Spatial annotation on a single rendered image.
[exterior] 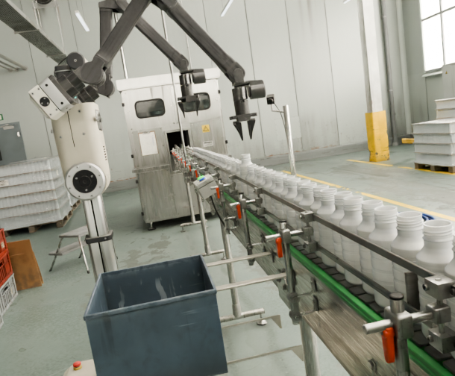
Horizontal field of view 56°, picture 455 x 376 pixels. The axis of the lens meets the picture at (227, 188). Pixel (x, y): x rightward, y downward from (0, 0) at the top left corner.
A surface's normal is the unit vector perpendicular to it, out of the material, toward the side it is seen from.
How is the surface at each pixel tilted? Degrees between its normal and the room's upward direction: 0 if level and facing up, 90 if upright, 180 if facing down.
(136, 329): 90
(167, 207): 90
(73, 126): 90
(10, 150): 90
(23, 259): 102
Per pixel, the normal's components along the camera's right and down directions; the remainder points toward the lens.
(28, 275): 0.22, 0.26
